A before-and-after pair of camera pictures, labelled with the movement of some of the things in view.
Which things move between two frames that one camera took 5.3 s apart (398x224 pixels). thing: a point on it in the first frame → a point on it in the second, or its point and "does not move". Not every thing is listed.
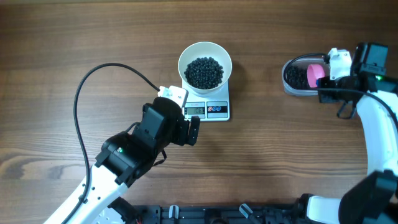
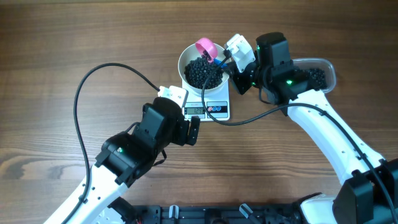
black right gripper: (326, 96) → (237, 76)
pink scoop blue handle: (314, 71) → (208, 45)
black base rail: (218, 214) does not move
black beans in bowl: (204, 73) does not move
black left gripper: (183, 129) does not move
